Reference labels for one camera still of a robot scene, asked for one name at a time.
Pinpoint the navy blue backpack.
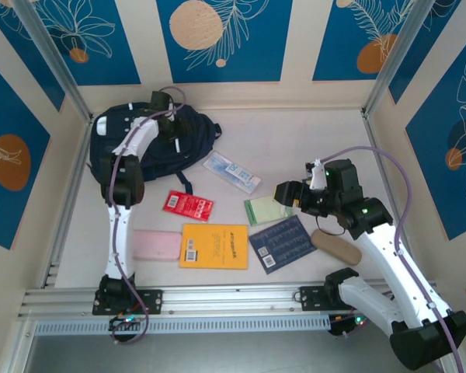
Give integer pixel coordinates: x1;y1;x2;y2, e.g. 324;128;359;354
89;101;223;195

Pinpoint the green notepad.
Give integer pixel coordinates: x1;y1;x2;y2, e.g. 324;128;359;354
243;195;296;227

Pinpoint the dark blue notebook with barcode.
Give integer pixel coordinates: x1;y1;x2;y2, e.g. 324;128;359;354
248;214;318;276

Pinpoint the white blue tissue pack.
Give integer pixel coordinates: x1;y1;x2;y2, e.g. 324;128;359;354
201;150;263;194

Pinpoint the tan glasses case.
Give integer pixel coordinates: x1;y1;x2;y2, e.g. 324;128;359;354
309;228;363;266

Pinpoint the red packet with barcode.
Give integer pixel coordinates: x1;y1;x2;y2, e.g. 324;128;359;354
162;190;215;224

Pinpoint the yellow notebook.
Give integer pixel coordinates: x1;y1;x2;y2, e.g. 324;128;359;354
178;223;249;270

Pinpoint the pink pencil case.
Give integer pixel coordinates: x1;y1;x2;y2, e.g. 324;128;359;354
133;228;183;262

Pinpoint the small black controller board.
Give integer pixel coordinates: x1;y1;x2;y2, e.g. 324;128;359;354
107;315;145;333
329;310;370;338

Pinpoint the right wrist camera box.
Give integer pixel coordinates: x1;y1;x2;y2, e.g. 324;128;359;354
304;158;326;190

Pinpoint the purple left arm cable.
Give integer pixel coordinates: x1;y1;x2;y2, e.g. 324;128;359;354
103;87;187;344

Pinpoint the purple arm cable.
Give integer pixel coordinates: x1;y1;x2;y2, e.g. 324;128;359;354
103;87;187;344
321;145;465;373

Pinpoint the aluminium side rail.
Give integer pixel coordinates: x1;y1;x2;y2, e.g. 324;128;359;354
42;116;96;288
360;108;420;281

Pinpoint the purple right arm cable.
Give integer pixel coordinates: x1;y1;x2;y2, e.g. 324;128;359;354
321;145;465;373

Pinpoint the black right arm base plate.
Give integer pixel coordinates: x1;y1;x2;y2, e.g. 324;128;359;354
299;285;329;312

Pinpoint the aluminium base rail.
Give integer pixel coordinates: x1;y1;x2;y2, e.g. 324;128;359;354
17;285;438;320

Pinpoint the aluminium frame post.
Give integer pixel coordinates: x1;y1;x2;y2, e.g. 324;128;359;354
12;0;94;124
363;0;430;117

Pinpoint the grey slotted cable duct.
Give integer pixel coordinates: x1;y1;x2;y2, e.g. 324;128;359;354
33;314;332;337

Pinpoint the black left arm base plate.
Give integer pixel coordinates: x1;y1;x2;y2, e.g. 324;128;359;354
92;289;164;316

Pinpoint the aluminium frame leg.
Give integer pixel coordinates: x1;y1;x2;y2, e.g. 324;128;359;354
5;320;38;373

